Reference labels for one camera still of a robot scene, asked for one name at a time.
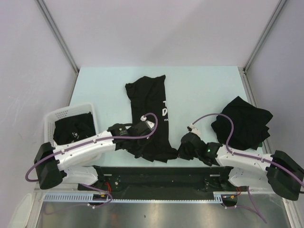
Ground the black printed t shirt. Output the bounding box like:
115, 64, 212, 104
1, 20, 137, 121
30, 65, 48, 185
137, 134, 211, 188
124, 75, 178, 164

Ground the white plastic basket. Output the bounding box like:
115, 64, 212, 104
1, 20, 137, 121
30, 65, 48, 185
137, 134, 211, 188
44, 103, 99, 147

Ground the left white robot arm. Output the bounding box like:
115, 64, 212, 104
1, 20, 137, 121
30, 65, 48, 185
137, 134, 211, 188
34, 121, 155, 190

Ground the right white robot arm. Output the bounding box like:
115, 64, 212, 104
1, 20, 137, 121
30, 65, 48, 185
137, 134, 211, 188
178, 133, 304, 201

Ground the stack of folded black shirts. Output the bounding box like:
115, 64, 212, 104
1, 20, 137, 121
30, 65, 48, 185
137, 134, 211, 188
221, 96, 273, 151

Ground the black shirt in basket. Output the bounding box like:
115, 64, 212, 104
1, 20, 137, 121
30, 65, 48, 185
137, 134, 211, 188
53, 112, 96, 145

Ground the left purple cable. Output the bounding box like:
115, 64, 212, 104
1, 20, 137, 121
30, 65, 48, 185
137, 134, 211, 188
25, 113, 159, 183

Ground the purple cable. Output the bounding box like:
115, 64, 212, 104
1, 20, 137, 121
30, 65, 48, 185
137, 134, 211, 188
25, 113, 159, 183
192, 113, 304, 187

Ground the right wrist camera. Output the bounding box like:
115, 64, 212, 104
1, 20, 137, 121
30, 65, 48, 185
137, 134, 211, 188
187, 123, 201, 137

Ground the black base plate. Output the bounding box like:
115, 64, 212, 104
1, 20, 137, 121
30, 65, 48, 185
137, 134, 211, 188
92, 166, 247, 200

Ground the right cable duct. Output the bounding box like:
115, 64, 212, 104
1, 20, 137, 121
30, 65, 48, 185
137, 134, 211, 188
214, 192, 238, 205

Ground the cable duct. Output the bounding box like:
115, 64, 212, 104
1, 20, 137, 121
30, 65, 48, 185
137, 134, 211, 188
214, 192, 238, 205
44, 192, 112, 203

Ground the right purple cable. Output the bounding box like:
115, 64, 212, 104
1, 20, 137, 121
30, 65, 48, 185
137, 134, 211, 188
192, 113, 304, 187

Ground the left cable duct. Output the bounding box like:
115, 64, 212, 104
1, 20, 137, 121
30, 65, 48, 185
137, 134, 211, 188
44, 192, 112, 203

